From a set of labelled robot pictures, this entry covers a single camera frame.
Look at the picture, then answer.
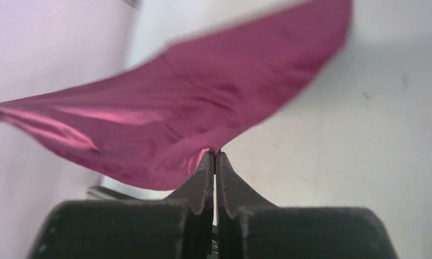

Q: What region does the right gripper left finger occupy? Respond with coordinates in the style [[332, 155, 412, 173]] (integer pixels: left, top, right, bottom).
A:
[[166, 152, 215, 258]]

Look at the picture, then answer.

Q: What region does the maroon satin cloth napkin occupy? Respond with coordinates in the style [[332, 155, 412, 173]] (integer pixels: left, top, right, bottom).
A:
[[0, 1, 353, 190]]

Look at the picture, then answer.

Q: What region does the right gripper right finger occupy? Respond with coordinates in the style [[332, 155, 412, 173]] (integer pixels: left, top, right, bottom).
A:
[[215, 152, 275, 258]]

